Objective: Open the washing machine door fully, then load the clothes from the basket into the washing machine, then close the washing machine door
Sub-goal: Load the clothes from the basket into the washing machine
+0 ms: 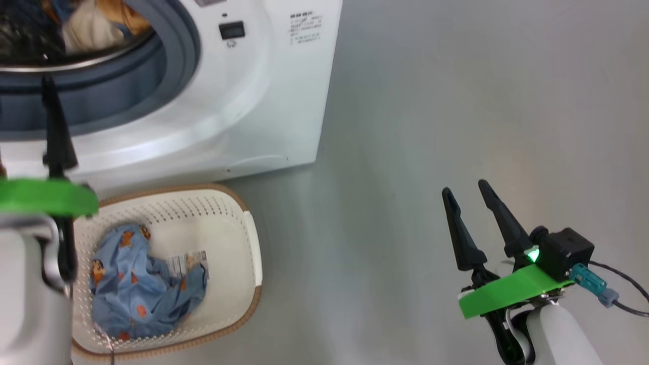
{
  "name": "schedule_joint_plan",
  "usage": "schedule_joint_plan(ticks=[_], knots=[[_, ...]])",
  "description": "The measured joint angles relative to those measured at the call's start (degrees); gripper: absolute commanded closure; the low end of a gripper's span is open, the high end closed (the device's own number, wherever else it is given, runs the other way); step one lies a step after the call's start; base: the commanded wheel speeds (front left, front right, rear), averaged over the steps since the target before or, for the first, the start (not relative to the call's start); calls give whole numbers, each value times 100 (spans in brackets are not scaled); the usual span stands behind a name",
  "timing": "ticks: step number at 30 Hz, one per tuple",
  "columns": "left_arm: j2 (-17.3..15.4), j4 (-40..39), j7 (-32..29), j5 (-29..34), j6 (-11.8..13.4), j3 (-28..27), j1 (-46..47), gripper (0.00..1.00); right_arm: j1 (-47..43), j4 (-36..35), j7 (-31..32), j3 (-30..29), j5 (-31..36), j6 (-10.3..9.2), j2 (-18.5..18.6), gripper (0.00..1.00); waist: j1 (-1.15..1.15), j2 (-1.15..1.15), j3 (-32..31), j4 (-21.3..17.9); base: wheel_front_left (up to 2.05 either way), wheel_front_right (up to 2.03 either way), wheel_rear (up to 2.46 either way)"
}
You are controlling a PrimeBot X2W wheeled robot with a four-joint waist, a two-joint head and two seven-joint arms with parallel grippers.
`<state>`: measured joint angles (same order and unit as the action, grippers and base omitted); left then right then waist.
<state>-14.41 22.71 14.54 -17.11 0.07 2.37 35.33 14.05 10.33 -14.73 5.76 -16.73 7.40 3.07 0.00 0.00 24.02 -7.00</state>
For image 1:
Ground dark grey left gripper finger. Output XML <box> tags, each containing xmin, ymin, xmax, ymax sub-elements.
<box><xmin>42</xmin><ymin>76</ymin><xmax>79</xmax><ymax>179</ymax></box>

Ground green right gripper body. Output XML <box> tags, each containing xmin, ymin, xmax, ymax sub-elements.
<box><xmin>459</xmin><ymin>253</ymin><xmax>576</xmax><ymax>320</ymax></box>

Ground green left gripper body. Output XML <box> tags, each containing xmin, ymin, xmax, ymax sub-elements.
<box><xmin>0</xmin><ymin>177</ymin><xmax>99</xmax><ymax>218</ymax></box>

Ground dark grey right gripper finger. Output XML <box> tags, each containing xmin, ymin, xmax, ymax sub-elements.
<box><xmin>478</xmin><ymin>179</ymin><xmax>534</xmax><ymax>259</ymax></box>
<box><xmin>441</xmin><ymin>188</ymin><xmax>488</xmax><ymax>272</ymax></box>

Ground beige and orange clothes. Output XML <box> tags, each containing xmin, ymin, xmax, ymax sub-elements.
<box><xmin>61</xmin><ymin>0</ymin><xmax>153</xmax><ymax>54</ymax></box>

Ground blue patterned garment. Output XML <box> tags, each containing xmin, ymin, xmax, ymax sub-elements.
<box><xmin>90</xmin><ymin>223</ymin><xmax>209</xmax><ymax>341</ymax></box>

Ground white front-load washing machine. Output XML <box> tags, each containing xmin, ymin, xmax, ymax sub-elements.
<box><xmin>0</xmin><ymin>0</ymin><xmax>343</xmax><ymax>191</ymax></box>

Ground paper basket label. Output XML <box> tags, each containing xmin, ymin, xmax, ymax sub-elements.
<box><xmin>166</xmin><ymin>249</ymin><xmax>209</xmax><ymax>279</ymax></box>

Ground cream perforated laundry basket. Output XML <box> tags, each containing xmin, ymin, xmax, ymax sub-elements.
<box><xmin>71</xmin><ymin>184</ymin><xmax>263</xmax><ymax>361</ymax></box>

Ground printed text label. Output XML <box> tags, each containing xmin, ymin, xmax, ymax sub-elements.
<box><xmin>289</xmin><ymin>11</ymin><xmax>323</xmax><ymax>46</ymax></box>

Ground teal cable connector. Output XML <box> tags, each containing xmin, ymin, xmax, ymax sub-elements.
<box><xmin>569</xmin><ymin>263</ymin><xmax>620</xmax><ymax>308</ymax></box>

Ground thin black cable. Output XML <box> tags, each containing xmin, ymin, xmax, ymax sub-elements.
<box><xmin>588</xmin><ymin>261</ymin><xmax>649</xmax><ymax>317</ymax></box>

